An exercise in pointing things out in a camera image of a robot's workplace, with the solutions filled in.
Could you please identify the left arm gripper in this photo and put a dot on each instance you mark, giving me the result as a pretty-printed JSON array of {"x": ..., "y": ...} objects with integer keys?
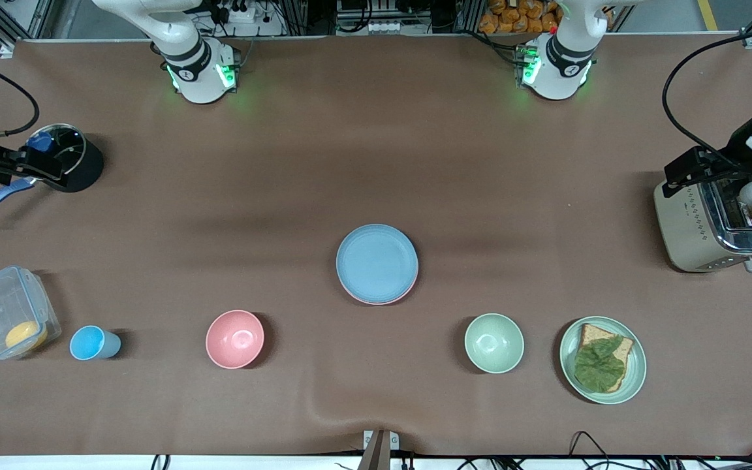
[{"x": 734, "y": 167}]

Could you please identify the blue round plate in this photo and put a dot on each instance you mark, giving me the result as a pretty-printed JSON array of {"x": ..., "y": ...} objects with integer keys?
[{"x": 376, "y": 262}]

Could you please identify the pink round plate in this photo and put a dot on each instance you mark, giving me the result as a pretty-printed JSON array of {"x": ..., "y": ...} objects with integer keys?
[{"x": 382, "y": 303}]

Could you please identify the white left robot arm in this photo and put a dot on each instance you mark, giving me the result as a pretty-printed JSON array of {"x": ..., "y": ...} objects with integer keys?
[{"x": 559, "y": 65}]

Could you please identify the glass lid with blue knob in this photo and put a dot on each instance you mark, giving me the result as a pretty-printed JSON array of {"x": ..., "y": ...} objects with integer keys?
[{"x": 68, "y": 140}]

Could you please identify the beige chrome toaster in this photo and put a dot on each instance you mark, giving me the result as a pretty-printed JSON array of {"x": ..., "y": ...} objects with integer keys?
[{"x": 683, "y": 235}]

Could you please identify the yellow round food piece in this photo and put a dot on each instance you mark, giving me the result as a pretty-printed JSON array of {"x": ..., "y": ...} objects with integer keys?
[{"x": 25, "y": 335}]

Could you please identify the blue plastic cup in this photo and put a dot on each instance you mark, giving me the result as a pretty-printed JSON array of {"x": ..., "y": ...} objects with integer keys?
[{"x": 89, "y": 343}]

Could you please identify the brown bread slice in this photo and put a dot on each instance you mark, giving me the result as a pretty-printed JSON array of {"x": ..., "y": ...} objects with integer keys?
[{"x": 590, "y": 333}]

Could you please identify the green plate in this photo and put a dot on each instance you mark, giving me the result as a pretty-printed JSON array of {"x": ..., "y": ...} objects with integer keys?
[{"x": 637, "y": 372}]

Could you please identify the green lettuce leaf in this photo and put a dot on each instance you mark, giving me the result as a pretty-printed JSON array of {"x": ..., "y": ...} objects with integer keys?
[{"x": 598, "y": 365}]

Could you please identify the bag of orange buns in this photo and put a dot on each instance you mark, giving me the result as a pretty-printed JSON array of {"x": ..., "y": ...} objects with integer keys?
[{"x": 519, "y": 16}]

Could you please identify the white power strip with plugs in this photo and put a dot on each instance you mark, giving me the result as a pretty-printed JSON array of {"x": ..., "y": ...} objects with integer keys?
[{"x": 242, "y": 12}]

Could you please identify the pink bowl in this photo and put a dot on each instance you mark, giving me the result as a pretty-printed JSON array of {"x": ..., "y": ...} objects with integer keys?
[{"x": 235, "y": 339}]

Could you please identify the green bowl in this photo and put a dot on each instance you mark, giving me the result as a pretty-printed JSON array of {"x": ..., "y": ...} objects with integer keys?
[{"x": 494, "y": 343}]

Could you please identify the brown table cover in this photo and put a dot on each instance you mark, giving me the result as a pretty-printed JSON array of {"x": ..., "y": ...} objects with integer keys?
[{"x": 376, "y": 163}]

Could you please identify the small white power strip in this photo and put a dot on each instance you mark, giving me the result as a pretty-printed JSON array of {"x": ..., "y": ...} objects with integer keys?
[{"x": 386, "y": 27}]

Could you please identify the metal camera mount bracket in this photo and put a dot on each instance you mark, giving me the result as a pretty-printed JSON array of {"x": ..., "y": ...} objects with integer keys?
[{"x": 381, "y": 450}]

